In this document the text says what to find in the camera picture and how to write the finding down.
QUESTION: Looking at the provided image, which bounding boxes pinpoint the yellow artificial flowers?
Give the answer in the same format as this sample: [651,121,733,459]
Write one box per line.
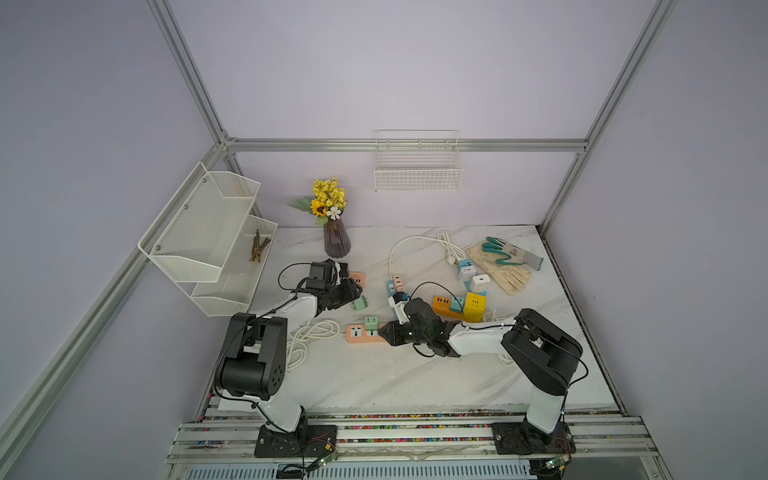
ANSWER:
[289,177,347,226]

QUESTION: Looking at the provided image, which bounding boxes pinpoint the orange power strip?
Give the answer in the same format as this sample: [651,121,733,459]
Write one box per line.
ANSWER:
[431,295,464,320]

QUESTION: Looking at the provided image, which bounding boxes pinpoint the yellow charger plug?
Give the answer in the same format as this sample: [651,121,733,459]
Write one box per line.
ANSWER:
[463,292,487,323]

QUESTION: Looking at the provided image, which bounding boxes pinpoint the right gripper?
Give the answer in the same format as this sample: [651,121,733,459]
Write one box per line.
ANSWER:
[377,320,430,346]

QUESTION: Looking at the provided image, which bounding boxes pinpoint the pink power strip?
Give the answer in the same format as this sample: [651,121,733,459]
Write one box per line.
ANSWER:
[345,324,385,344]
[349,271,366,288]

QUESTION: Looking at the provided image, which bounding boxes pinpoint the white cable of pink strip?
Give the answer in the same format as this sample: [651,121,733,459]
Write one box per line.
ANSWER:
[285,319,342,371]

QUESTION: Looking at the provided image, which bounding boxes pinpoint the green charger plug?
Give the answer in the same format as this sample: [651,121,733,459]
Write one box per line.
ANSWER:
[352,296,368,311]
[363,316,379,332]

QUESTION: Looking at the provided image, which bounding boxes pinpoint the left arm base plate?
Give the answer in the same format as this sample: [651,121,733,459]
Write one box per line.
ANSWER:
[254,424,338,458]

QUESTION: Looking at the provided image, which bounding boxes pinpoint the white charger plug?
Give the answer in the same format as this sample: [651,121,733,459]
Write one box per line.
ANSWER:
[470,274,491,293]

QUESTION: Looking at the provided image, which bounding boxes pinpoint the pink power strip front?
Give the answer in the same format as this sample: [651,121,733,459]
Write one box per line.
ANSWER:
[345,324,385,344]

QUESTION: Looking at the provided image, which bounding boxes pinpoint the wooden clothespins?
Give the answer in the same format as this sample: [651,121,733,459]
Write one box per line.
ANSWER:
[249,229,272,262]

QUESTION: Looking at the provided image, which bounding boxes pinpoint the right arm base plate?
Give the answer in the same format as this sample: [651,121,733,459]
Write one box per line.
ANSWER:
[491,421,576,455]

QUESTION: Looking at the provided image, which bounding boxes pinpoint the white wire wall basket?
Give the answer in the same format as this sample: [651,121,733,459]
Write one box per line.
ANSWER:
[374,129,464,193]

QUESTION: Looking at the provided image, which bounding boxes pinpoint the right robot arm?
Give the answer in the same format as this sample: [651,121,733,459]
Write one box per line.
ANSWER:
[379,294,583,436]

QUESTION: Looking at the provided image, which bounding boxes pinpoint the beige work glove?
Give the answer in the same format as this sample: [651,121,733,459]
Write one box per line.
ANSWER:
[467,244,531,295]

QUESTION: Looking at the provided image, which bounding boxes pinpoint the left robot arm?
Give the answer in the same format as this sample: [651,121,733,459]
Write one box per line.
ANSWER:
[212,259,362,434]

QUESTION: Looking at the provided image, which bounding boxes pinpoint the purple ribbed glass vase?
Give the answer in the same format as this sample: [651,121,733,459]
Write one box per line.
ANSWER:
[323,219,351,259]

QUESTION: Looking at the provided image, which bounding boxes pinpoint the white mesh wall shelf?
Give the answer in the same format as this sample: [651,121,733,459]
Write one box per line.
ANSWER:
[138,163,278,317]

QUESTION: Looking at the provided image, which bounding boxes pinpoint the white cable far right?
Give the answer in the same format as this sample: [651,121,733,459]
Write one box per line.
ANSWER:
[388,230,468,280]

